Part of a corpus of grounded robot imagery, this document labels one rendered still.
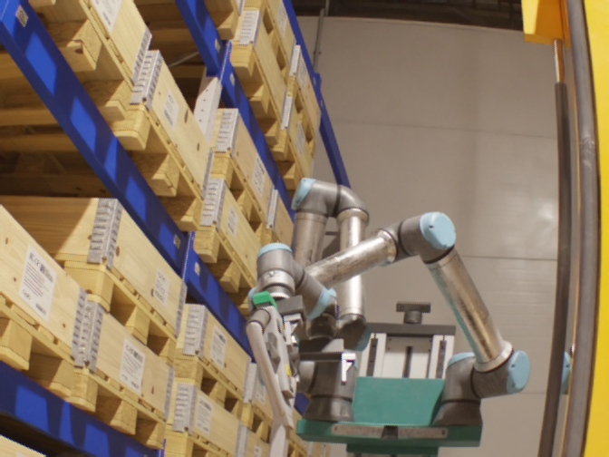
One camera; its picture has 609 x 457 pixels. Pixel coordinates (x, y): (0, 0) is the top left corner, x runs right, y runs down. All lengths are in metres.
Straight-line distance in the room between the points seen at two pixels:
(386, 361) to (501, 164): 5.05
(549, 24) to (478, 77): 6.02
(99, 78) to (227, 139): 1.34
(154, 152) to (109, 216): 0.51
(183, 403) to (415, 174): 4.97
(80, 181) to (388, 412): 1.40
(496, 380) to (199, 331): 1.32
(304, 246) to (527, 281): 4.83
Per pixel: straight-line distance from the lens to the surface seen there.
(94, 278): 2.92
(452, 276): 2.97
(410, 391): 3.43
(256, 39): 4.51
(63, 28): 2.70
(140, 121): 3.12
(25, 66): 2.51
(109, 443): 3.18
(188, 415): 3.79
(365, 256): 2.87
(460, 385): 3.26
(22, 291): 2.40
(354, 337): 3.06
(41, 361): 2.71
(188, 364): 3.85
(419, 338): 3.56
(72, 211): 3.04
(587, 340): 1.77
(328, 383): 3.31
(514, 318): 7.91
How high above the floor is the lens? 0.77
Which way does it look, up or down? 21 degrees up
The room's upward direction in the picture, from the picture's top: 8 degrees clockwise
